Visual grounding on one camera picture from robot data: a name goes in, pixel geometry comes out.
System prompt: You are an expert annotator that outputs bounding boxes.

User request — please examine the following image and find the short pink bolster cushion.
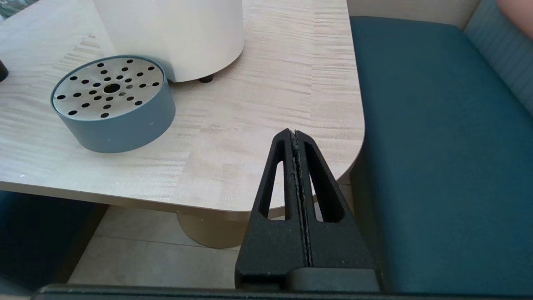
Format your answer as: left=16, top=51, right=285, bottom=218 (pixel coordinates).
left=498, top=0, right=533, bottom=32

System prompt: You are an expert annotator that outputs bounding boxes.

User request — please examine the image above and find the teal bench empty seat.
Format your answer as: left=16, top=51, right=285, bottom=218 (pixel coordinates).
left=349, top=0, right=533, bottom=295

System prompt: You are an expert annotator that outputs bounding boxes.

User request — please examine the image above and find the large tea dispenser white base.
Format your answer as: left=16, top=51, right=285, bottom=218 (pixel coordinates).
left=92, top=0, right=244, bottom=83

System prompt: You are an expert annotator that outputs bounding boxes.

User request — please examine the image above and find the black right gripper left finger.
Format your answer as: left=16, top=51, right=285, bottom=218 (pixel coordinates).
left=235, top=129, right=312, bottom=290

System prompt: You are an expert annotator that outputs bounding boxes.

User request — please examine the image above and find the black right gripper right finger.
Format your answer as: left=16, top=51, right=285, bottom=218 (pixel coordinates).
left=295, top=131, right=379, bottom=271

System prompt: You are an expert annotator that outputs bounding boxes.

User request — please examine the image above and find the large round perforated drip tray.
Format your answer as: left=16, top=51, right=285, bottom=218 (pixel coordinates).
left=51, top=55, right=176, bottom=153

